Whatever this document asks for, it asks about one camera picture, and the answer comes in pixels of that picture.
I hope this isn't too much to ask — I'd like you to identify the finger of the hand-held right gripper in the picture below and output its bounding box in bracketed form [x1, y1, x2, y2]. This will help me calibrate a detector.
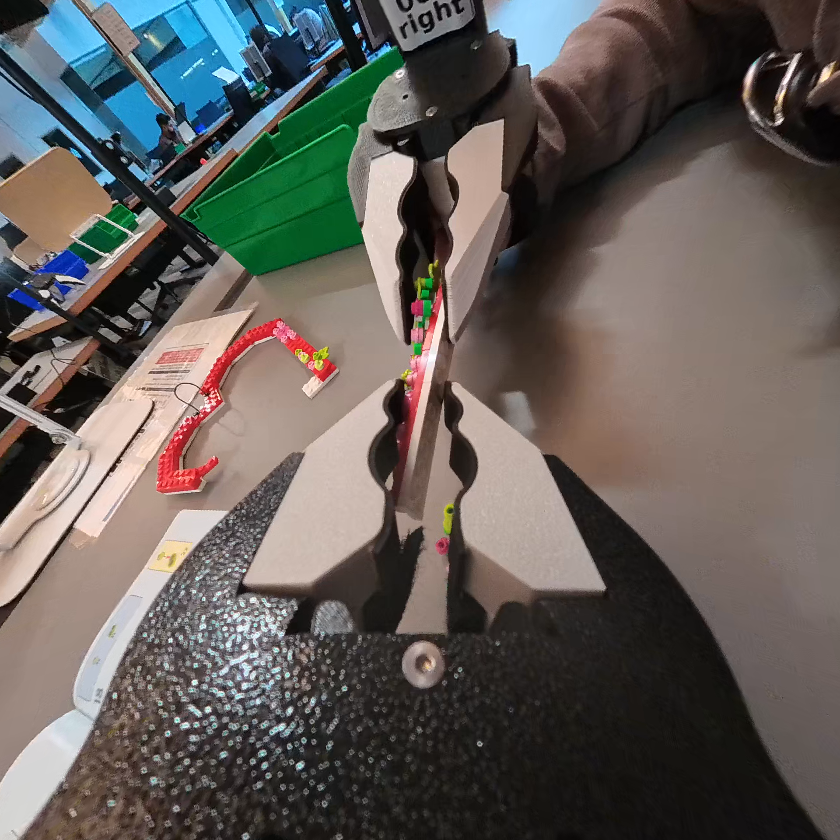
[441, 120, 514, 345]
[361, 152, 434, 347]

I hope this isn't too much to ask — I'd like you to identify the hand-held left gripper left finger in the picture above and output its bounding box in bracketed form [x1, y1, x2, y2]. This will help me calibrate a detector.
[241, 379, 406, 634]

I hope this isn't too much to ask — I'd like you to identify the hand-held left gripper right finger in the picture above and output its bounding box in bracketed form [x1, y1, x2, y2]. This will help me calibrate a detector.
[441, 382, 608, 634]

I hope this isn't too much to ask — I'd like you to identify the red lego heart half flowered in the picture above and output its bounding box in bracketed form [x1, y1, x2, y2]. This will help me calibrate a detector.
[390, 259, 457, 519]

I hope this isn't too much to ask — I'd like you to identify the green lego flower sprig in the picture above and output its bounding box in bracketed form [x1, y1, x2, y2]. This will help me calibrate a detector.
[434, 502, 460, 559]

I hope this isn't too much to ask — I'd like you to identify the red lego heart half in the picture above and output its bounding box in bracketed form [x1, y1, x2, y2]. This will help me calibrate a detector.
[155, 318, 341, 494]

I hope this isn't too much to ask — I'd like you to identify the green plastic bin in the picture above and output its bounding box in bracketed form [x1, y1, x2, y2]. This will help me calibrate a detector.
[180, 123, 368, 277]
[259, 46, 404, 158]

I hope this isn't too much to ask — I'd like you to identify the long wooden work table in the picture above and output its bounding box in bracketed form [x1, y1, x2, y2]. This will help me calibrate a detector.
[7, 66, 329, 342]

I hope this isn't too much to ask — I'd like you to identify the white instruction booklet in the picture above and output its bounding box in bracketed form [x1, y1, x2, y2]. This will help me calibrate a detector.
[0, 508, 227, 840]

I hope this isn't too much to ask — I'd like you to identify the printed paper red label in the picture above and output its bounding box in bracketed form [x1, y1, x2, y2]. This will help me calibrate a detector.
[134, 344, 210, 395]

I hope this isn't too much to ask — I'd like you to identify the black stand pole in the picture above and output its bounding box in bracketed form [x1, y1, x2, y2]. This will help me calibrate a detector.
[0, 46, 221, 266]

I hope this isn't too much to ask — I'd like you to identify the white rounded flat panel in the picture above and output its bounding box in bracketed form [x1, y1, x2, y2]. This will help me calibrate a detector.
[0, 397, 155, 608]

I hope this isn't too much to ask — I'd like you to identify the white lamp base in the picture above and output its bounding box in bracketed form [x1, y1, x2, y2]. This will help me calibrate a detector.
[0, 387, 89, 552]

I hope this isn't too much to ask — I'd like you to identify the small green parts bin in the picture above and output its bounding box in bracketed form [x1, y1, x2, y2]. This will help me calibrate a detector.
[69, 203, 140, 263]

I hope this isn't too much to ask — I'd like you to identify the blue plastic bin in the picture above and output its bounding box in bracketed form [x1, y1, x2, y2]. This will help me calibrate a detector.
[7, 249, 89, 309]

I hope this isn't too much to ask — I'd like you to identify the beige plywood chair back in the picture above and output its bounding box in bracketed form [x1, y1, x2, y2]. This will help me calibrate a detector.
[0, 146, 112, 253]

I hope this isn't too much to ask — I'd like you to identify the metal ring buckle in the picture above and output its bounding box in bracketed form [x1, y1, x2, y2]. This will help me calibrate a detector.
[742, 49, 840, 165]

